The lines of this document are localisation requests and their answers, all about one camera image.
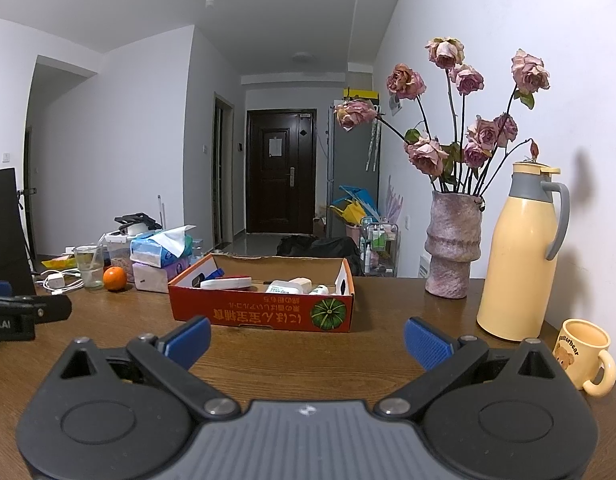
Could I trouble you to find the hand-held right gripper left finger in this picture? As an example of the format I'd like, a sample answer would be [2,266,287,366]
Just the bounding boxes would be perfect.
[47,316,241,419]

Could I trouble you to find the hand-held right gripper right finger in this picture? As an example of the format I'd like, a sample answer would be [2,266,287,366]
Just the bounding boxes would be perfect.
[373,316,571,418]

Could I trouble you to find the white and red case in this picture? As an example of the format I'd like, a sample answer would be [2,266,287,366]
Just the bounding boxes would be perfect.
[200,276,253,291]

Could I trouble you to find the orange cardboard box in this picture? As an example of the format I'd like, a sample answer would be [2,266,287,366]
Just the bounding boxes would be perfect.
[168,253,356,334]

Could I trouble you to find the clear drinking glass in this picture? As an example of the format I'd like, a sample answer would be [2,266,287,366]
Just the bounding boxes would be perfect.
[74,244,106,289]

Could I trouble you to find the black panel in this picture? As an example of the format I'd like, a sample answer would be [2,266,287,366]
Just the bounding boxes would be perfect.
[0,167,36,296]

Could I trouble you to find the orange fruit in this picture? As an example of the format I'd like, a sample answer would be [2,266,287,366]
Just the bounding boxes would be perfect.
[102,266,127,292]

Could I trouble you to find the purple tissue pack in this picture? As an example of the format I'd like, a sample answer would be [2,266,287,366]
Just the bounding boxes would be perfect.
[132,257,191,294]

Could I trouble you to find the clear plastic grain container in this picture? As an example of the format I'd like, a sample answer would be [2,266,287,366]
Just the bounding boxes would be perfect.
[105,231,139,283]

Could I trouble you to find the blue tissue pack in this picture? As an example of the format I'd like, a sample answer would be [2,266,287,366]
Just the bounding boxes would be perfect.
[129,225,195,268]

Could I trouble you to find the pink textured vase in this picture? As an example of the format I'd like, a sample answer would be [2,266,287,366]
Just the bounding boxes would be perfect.
[424,190,486,300]

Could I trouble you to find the metal rolling cart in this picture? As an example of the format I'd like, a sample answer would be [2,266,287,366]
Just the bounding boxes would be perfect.
[360,216,399,277]

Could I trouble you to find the black folded stand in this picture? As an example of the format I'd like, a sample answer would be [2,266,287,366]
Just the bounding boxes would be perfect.
[114,213,163,231]

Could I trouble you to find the yellow thermos jug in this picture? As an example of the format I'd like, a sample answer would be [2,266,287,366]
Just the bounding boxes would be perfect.
[476,161,571,343]

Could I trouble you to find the black bag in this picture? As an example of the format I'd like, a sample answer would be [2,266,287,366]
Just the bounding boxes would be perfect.
[276,234,363,277]

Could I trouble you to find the yellow bag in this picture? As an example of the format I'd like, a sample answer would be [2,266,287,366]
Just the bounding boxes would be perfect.
[333,200,363,225]

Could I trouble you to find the yellow bear mug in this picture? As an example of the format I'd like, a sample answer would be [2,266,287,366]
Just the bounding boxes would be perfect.
[552,318,616,398]

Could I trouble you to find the blue bag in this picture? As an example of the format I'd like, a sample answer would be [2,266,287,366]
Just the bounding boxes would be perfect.
[330,185,373,216]

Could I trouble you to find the dark side door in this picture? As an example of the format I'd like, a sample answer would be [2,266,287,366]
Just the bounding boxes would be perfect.
[213,92,235,246]

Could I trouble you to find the dark brown entrance door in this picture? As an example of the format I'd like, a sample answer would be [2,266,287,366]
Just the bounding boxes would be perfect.
[246,108,317,235]

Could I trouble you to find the bunch of dried roses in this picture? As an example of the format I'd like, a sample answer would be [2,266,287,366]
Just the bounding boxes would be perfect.
[334,36,551,196]

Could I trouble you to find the grey refrigerator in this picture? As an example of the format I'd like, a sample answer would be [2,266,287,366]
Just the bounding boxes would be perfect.
[328,100,381,226]

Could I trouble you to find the white cable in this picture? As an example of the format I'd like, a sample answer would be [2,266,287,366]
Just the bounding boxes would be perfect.
[38,267,86,295]

